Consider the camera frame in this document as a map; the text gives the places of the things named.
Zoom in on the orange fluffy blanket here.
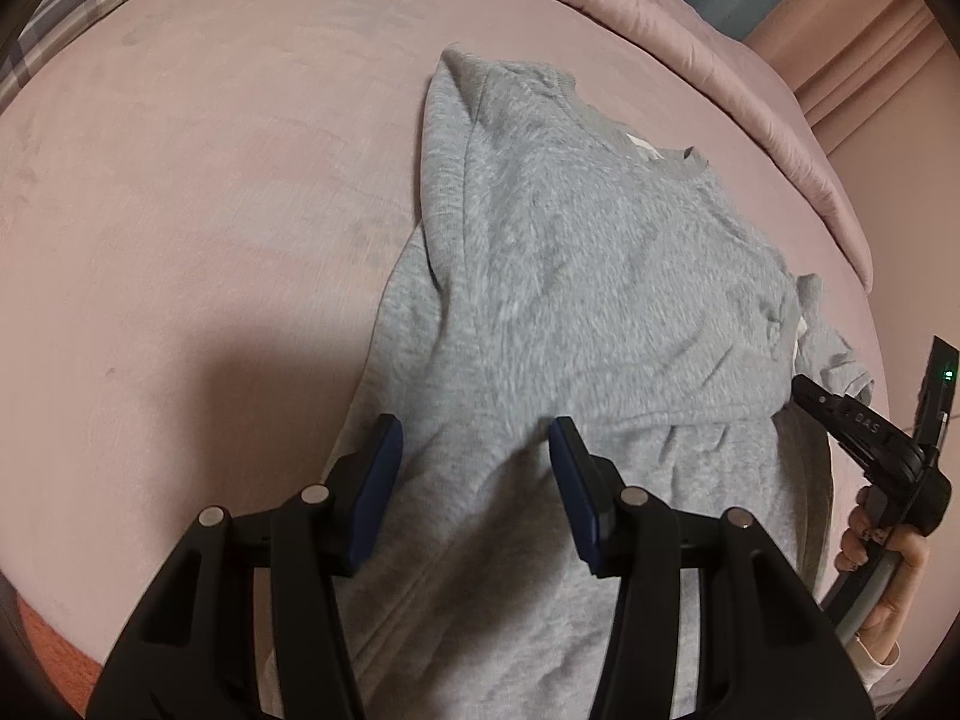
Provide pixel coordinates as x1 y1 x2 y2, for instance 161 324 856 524
11 600 106 720

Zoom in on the pink quilt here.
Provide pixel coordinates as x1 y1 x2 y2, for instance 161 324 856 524
457 0 875 293

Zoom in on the plaid pillow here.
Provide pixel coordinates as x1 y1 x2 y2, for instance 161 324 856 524
0 0 233 113

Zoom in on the person's right hand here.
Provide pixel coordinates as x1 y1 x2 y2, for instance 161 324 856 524
836 489 931 662

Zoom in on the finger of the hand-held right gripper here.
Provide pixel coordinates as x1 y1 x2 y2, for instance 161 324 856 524
793 373 917 470

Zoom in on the light grey sweatshirt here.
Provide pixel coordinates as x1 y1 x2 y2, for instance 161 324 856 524
259 43 875 720

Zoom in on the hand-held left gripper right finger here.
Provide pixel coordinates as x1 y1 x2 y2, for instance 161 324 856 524
547 416 875 720

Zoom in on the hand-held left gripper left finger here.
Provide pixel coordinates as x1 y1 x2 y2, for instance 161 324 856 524
82 414 404 720

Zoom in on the pink curtain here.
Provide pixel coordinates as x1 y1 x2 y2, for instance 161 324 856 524
739 0 960 158

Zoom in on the pink bed sheet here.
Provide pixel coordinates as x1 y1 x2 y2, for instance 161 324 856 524
0 0 882 672

